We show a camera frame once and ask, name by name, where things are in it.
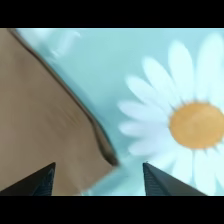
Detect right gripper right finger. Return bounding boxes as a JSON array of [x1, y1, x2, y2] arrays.
[[142, 162, 207, 197]]

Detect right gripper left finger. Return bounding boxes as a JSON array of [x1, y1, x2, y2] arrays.
[[0, 162, 57, 197]]

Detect brown garment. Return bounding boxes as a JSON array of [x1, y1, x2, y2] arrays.
[[0, 28, 120, 197]]

